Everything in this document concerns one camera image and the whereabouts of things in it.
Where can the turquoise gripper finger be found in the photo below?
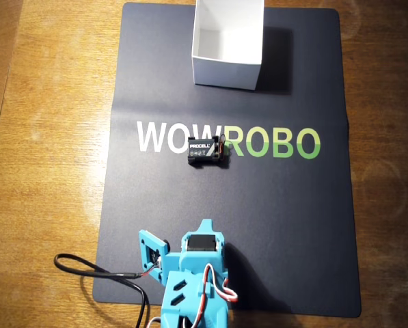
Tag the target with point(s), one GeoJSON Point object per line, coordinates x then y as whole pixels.
{"type": "Point", "coordinates": [205, 227]}

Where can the turquoise gripper body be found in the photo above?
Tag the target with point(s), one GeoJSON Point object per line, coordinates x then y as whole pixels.
{"type": "Point", "coordinates": [201, 244]}

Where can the small black battery pack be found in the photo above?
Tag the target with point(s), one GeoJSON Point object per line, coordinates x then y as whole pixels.
{"type": "Point", "coordinates": [202, 150]}

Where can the turquoise robot arm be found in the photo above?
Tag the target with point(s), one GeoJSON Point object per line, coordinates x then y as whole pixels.
{"type": "Point", "coordinates": [176, 307]}

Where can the white open cardboard box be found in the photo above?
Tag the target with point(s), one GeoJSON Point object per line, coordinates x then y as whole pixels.
{"type": "Point", "coordinates": [224, 73]}

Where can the black WOWROBO printed mat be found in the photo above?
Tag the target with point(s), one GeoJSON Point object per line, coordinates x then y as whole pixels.
{"type": "Point", "coordinates": [275, 222]}

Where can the turquoise wrist camera module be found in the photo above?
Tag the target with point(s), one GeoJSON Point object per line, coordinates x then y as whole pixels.
{"type": "Point", "coordinates": [149, 249]}

